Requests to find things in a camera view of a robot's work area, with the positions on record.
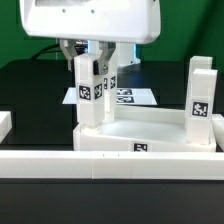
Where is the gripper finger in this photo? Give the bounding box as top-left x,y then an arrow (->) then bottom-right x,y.
93,41 -> 116,75
59,39 -> 77,71

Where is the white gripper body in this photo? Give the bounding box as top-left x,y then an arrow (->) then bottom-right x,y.
19,0 -> 161,44

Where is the white desk top tray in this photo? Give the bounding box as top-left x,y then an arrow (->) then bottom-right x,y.
73,105 -> 216,152

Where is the white front fence bar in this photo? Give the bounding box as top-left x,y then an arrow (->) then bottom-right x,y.
0,150 -> 224,180

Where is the white marker base bracket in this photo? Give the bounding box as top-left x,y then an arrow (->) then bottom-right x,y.
62,87 -> 157,106

